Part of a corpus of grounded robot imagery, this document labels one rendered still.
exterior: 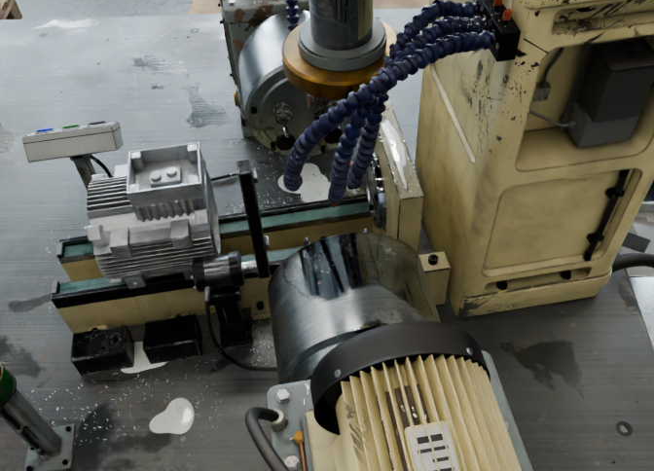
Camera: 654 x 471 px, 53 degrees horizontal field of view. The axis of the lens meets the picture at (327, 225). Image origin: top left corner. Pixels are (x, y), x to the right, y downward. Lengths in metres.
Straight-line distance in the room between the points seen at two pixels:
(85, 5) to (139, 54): 2.00
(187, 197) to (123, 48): 1.03
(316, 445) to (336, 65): 0.50
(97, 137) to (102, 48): 0.78
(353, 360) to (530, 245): 0.63
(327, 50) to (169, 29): 1.19
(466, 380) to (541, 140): 0.53
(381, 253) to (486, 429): 0.40
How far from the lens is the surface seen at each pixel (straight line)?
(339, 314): 0.87
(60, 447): 1.28
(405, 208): 1.04
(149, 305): 1.30
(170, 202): 1.11
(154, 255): 1.14
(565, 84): 1.04
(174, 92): 1.84
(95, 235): 1.14
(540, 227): 1.16
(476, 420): 0.62
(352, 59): 0.93
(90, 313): 1.32
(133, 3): 3.91
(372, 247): 0.94
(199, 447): 1.21
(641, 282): 1.95
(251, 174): 0.93
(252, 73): 1.32
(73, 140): 1.35
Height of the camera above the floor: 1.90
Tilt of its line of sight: 50 degrees down
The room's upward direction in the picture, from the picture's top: 3 degrees counter-clockwise
